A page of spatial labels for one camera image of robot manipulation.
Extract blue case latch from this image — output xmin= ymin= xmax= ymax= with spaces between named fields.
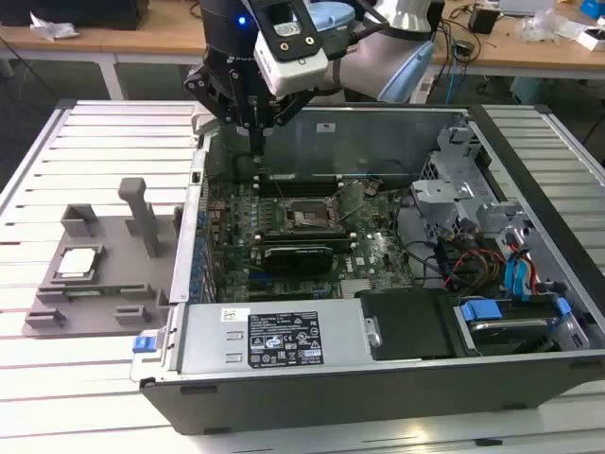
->
xmin=130 ymin=333 xmax=158 ymax=355

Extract silver CPU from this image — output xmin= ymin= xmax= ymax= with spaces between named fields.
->
xmin=55 ymin=247 xmax=101 ymax=279

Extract large black box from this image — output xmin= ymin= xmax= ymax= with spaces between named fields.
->
xmin=0 ymin=0 xmax=150 ymax=29

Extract black graphics card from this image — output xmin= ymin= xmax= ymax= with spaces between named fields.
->
xmin=254 ymin=241 xmax=336 ymax=275

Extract clear plastic bags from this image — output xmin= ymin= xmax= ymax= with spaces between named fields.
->
xmin=517 ymin=7 xmax=587 ymax=44

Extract white camera box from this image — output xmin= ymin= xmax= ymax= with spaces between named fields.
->
xmin=253 ymin=0 xmax=329 ymax=97

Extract black power adapter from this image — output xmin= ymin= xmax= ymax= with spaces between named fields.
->
xmin=467 ymin=7 xmax=500 ymax=34

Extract silver power supply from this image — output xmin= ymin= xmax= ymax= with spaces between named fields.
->
xmin=175 ymin=302 xmax=374 ymax=375

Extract grey parts rack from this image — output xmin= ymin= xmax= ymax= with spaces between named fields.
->
xmin=22 ymin=177 xmax=183 ymax=338

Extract red power wire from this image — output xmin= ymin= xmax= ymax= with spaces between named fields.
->
xmin=448 ymin=248 xmax=507 ymax=285

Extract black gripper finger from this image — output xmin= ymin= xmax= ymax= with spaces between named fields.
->
xmin=181 ymin=62 xmax=261 ymax=158
xmin=257 ymin=88 xmax=317 ymax=158

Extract blue flat data wire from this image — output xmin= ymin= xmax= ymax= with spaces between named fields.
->
xmin=503 ymin=250 xmax=538 ymax=304

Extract yellow power wire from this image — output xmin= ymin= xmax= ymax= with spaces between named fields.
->
xmin=475 ymin=257 xmax=502 ymax=288

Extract wooden desk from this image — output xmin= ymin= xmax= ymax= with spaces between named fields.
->
xmin=0 ymin=0 xmax=605 ymax=103

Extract silver chipset heatsink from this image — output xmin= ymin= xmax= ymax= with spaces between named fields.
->
xmin=340 ymin=278 xmax=375 ymax=300

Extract white open box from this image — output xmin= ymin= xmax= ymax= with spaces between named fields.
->
xmin=574 ymin=26 xmax=605 ymax=51

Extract CPU socket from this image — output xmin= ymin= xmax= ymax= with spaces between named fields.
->
xmin=282 ymin=196 xmax=344 ymax=234

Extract black open PC case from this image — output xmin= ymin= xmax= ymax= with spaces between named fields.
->
xmin=130 ymin=100 xmax=605 ymax=436

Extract hard disk in blue carrier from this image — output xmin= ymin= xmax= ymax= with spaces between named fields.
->
xmin=453 ymin=296 xmax=576 ymax=358

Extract green RAM stick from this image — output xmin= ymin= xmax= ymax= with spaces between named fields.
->
xmin=63 ymin=286 xmax=146 ymax=300

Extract silver metal drive cage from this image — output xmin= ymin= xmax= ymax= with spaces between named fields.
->
xmin=408 ymin=120 xmax=533 ymax=247

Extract metal socket cover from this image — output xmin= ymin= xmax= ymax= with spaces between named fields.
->
xmin=332 ymin=181 xmax=369 ymax=223

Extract green motherboard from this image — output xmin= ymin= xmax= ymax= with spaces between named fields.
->
xmin=205 ymin=175 xmax=420 ymax=304

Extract white crumpled paper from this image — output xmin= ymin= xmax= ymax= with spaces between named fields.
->
xmin=28 ymin=11 xmax=79 ymax=42

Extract grey flat device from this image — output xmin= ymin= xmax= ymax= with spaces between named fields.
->
xmin=500 ymin=0 xmax=554 ymax=15

